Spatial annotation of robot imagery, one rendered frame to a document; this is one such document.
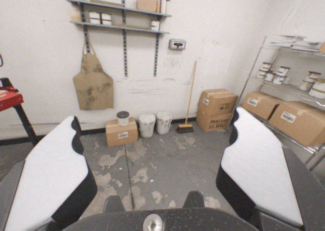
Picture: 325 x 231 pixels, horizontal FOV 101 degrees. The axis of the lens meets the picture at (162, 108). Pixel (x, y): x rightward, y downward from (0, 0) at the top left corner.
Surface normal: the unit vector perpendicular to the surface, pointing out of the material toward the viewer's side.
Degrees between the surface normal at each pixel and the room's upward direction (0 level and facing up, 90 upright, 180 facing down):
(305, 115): 87
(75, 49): 90
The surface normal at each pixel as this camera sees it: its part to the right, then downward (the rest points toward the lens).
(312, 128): -0.94, 0.04
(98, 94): -0.19, 0.47
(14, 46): 0.33, 0.50
